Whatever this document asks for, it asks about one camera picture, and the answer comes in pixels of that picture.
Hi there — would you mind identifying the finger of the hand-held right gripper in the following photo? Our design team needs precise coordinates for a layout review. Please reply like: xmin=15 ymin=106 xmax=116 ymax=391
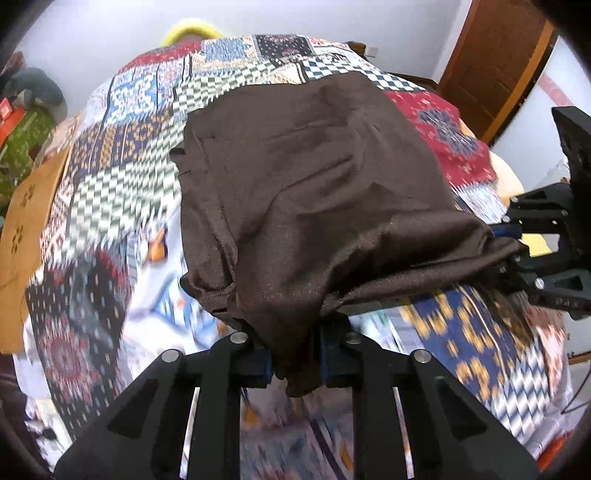
xmin=489 ymin=181 xmax=575 ymax=241
xmin=498 ymin=251 xmax=591 ymax=320

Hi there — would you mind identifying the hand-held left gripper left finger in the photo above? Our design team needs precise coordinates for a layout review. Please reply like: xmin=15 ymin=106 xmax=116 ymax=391
xmin=54 ymin=332 xmax=272 ymax=480

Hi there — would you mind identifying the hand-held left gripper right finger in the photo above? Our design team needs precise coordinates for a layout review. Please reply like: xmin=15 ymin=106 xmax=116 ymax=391
xmin=318 ymin=322 xmax=539 ymax=480

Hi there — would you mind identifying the brown cloth garment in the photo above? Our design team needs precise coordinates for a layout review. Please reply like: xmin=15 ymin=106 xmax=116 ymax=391
xmin=170 ymin=71 xmax=530 ymax=398

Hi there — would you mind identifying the brown wooden door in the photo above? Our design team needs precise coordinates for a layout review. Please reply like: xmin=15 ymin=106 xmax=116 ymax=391
xmin=438 ymin=0 xmax=558 ymax=147

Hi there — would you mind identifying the patchwork printed blanket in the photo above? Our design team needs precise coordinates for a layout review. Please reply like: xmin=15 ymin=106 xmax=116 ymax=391
xmin=14 ymin=33 xmax=574 ymax=480

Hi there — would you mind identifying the green patterned bag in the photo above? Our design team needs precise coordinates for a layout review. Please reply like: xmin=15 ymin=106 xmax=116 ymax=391
xmin=0 ymin=108 xmax=57 ymax=217

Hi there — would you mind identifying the yellow curved tube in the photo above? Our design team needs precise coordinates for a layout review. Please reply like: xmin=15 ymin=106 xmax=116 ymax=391
xmin=161 ymin=17 xmax=225 ymax=45

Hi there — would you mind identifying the grey cloth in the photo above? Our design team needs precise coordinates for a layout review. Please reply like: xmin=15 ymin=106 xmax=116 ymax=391
xmin=7 ymin=68 xmax=68 ymax=119

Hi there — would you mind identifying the orange red packet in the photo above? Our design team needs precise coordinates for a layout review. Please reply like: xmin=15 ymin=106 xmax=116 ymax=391
xmin=0 ymin=97 xmax=22 ymax=145

